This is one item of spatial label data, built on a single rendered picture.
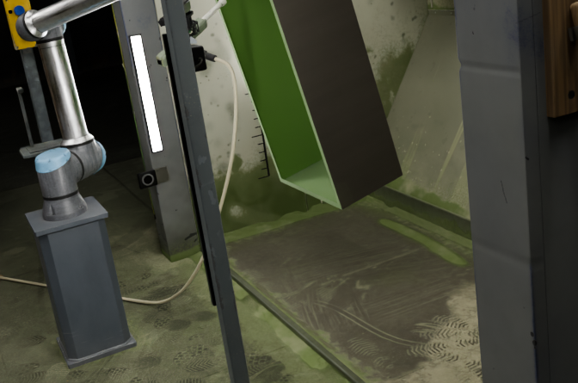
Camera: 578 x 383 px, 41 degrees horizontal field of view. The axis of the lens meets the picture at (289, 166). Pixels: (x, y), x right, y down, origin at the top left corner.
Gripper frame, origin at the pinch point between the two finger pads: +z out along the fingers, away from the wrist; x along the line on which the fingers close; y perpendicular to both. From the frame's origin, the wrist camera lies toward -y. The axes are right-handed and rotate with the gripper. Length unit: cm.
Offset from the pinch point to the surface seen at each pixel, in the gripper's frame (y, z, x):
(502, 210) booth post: 155, -72, -94
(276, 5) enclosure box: 33.5, -16.8, 21.9
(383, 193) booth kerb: 55, 150, 89
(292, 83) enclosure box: 17, 55, 57
